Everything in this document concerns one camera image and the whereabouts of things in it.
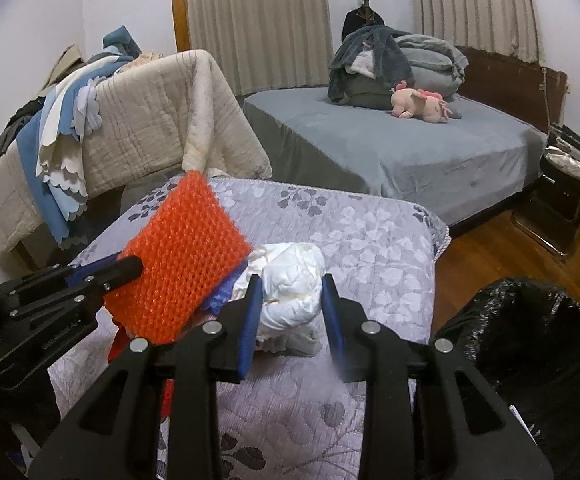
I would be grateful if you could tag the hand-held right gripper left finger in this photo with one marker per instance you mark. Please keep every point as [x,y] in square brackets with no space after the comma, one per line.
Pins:
[251,320]

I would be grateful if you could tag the dark grey clothes pile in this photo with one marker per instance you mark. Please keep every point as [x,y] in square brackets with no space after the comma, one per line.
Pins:
[15,135]

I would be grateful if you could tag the wooden window frame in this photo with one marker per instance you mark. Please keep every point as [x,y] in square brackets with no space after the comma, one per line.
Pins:
[179,5]

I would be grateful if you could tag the orange bubble wrap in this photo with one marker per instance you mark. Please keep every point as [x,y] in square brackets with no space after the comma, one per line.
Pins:
[180,260]

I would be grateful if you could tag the white printed box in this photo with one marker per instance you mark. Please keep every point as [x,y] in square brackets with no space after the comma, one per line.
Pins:
[522,422]

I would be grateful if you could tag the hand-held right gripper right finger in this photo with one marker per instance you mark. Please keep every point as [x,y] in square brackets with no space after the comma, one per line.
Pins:
[331,320]

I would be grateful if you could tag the peach cloth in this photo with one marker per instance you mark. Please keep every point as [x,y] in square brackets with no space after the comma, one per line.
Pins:
[145,61]

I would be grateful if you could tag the folded grey duvet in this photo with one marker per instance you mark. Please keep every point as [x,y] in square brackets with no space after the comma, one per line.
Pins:
[432,57]

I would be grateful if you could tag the pink plush toy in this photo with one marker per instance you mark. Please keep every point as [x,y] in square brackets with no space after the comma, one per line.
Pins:
[417,102]

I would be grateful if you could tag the wooden coat rack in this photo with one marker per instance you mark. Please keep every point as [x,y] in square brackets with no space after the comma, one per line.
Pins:
[362,17]

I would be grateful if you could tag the cardboard piece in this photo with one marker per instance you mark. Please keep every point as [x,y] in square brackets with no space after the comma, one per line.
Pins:
[65,62]

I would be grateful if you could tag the grey bed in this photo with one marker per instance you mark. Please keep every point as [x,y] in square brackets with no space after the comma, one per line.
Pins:
[370,150]

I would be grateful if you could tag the blue white scalloped cloth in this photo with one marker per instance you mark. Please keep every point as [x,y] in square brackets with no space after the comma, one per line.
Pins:
[65,150]

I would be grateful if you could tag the wooden headboard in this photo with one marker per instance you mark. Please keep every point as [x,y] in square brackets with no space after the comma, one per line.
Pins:
[510,82]

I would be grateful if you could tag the white paper wad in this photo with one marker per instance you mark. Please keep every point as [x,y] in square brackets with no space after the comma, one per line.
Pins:
[290,285]

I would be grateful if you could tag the teal cloth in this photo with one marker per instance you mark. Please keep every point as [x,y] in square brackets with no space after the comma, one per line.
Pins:
[120,40]

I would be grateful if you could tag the black folding chair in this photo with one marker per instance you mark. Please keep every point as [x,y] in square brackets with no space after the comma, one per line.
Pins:
[555,210]

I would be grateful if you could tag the silver chair cushion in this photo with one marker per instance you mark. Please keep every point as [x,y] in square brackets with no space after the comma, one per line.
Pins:
[570,165]

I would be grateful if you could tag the bin with black bag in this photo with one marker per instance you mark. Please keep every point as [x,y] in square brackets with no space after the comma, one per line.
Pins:
[530,350]

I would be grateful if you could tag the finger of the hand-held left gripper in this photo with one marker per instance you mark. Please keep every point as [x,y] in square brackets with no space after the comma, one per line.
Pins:
[120,270]
[35,285]

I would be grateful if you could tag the grey pillow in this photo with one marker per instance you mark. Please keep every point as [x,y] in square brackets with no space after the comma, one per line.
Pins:
[370,95]

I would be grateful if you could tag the wide beige curtain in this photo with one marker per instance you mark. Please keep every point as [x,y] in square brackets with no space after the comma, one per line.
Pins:
[260,20]

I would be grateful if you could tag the grey floral quilt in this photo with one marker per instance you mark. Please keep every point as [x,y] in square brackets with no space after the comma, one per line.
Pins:
[370,270]

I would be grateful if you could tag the dark grey fleece blanket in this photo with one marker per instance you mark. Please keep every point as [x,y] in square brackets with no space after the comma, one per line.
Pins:
[365,47]

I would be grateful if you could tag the beige quilted blanket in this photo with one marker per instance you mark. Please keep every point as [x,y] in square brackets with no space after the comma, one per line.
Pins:
[160,120]

